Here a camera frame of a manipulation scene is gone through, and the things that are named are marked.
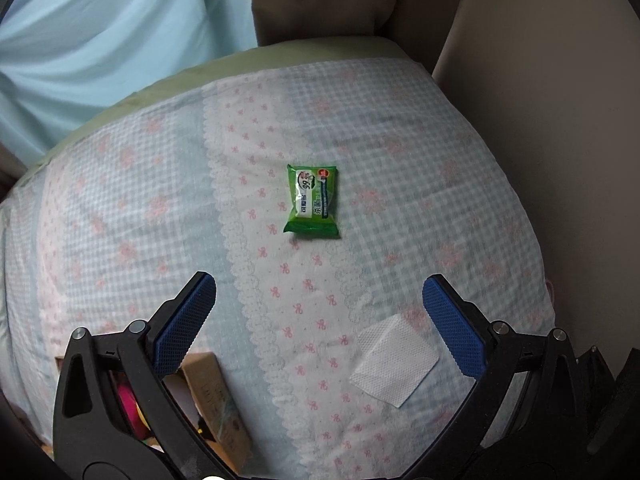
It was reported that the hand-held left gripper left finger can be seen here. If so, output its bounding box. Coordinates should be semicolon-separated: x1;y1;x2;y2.
52;271;236;480

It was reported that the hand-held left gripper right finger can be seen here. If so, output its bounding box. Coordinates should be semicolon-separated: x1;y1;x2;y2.
400;274;581;480

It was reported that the cardboard box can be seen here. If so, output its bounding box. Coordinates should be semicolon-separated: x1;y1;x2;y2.
54;351;253;476

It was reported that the pink pouch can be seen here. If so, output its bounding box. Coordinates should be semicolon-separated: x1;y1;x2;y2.
117;382;143;428

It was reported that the green wet wipes packet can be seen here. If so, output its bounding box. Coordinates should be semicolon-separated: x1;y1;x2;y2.
282;162;343;240

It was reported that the white paper napkin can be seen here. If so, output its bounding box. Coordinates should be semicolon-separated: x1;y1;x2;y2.
349;314;440;408

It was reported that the checked bow print bedsheet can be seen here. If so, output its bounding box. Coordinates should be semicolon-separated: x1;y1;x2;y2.
0;55;558;476

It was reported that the green mattress sheet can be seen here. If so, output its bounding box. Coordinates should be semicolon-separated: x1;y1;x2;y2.
20;35;426;176

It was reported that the light blue cloth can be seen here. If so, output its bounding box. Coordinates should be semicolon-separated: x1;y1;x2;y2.
0;0;258;166

